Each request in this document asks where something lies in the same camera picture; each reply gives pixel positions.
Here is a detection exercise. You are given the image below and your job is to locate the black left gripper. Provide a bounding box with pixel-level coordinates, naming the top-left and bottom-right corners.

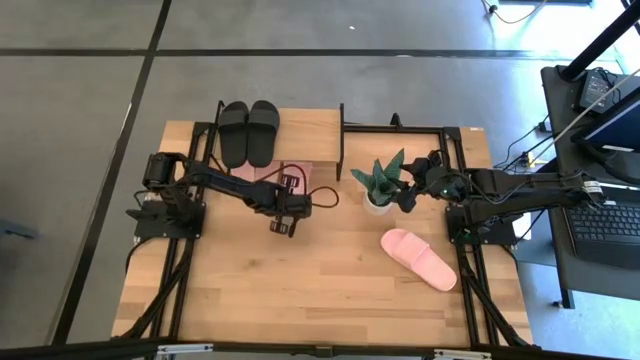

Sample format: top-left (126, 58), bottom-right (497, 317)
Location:
top-left (267, 172), bottom-right (314, 238)

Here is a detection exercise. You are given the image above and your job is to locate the thick black pole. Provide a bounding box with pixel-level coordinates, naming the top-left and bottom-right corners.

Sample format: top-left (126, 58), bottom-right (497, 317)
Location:
top-left (558, 0), bottom-right (640, 82)

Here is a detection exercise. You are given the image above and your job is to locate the wooden shelf with black frame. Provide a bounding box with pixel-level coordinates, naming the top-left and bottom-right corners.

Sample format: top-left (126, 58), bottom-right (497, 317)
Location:
top-left (209, 102), bottom-right (346, 182)

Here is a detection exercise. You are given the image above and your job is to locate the black side desk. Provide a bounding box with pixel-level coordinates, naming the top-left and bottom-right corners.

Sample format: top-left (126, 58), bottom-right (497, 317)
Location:
top-left (541, 64), bottom-right (640, 304)

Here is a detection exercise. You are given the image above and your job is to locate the white floor cable with plug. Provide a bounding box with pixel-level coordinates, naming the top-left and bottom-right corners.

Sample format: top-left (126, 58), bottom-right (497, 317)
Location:
top-left (480, 0), bottom-right (550, 26)

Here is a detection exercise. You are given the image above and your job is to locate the large pink slide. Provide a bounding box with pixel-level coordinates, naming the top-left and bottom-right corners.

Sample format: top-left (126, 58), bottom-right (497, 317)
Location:
top-left (280, 160), bottom-right (315, 197)
top-left (379, 227), bottom-right (458, 293)

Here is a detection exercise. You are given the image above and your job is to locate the dark monitor screen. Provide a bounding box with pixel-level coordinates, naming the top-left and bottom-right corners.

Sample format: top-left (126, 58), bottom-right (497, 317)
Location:
top-left (571, 87), bottom-right (640, 174)

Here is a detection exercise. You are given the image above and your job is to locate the power strip with plugs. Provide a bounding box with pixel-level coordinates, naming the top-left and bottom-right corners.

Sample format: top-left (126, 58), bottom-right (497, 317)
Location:
top-left (518, 151), bottom-right (549, 170)

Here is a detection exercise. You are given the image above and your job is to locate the snake plant in white pot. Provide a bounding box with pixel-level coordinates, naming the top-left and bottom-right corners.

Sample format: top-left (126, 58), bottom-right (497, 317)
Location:
top-left (349, 148), bottom-right (414, 217)

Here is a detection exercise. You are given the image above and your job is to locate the black laptop keyboard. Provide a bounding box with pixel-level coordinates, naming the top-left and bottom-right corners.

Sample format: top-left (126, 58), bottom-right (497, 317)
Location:
top-left (559, 197), bottom-right (640, 271)

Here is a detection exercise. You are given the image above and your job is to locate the slanted black strut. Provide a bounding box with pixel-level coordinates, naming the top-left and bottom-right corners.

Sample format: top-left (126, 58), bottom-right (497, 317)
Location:
top-left (529, 158), bottom-right (561, 176)

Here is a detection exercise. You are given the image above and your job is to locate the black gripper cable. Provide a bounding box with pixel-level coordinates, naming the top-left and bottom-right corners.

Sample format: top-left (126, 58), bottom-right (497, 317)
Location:
top-left (261, 163), bottom-right (341, 209)

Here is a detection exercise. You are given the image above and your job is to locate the black slide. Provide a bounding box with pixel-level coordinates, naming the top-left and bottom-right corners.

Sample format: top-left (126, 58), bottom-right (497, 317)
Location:
top-left (247, 99), bottom-right (281, 169)
top-left (217, 100), bottom-right (250, 170)

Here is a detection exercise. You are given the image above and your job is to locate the black power adapter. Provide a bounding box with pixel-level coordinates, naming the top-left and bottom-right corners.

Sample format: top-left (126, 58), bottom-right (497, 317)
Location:
top-left (578, 68), bottom-right (615, 115)

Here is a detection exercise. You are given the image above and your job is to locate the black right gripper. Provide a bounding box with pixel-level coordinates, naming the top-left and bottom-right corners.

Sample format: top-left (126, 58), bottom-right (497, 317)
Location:
top-left (396, 157), bottom-right (469, 214)

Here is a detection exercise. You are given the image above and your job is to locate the black aluminium table frame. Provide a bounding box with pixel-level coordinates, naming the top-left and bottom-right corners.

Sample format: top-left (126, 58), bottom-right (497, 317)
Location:
top-left (0, 112), bottom-right (640, 360)

